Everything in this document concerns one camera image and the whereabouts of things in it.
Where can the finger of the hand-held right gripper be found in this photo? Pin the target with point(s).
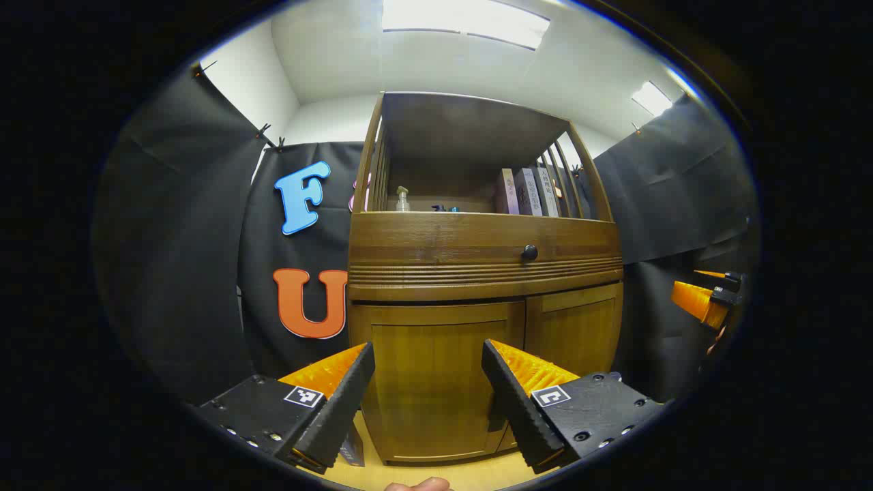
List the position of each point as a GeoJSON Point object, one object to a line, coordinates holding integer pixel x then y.
{"type": "Point", "coordinates": [696, 301]}
{"type": "Point", "coordinates": [716, 275]}

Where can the pale pink shelf book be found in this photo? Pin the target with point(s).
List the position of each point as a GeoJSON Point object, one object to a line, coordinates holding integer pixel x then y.
{"type": "Point", "coordinates": [507, 194]}

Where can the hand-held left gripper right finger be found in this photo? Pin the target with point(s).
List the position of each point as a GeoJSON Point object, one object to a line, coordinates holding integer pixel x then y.
{"type": "Point", "coordinates": [518, 409]}

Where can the small ceiling light panel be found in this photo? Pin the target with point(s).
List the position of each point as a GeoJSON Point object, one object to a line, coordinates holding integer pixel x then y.
{"type": "Point", "coordinates": [651, 99]}

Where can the small blue object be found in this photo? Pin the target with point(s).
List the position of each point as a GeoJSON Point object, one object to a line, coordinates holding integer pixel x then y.
{"type": "Point", "coordinates": [447, 208]}

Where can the black backdrop cloth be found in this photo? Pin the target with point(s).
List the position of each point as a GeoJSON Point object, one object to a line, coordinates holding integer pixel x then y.
{"type": "Point", "coordinates": [177, 239]}

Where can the black round drawer knob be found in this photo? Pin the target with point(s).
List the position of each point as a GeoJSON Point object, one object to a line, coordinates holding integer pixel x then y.
{"type": "Point", "coordinates": [530, 252]}

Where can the wooden shoe cabinet door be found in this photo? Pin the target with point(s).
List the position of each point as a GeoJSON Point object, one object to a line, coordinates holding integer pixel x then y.
{"type": "Point", "coordinates": [580, 334]}
{"type": "Point", "coordinates": [436, 368]}

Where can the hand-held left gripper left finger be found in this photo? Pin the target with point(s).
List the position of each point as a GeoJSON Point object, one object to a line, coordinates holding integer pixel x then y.
{"type": "Point", "coordinates": [341, 409]}

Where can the wooden double-door shoe cabinet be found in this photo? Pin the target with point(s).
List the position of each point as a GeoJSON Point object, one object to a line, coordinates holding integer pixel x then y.
{"type": "Point", "coordinates": [436, 290]}

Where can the clear pump bottle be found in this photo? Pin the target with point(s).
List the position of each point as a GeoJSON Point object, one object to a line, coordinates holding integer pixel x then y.
{"type": "Point", "coordinates": [403, 201]}

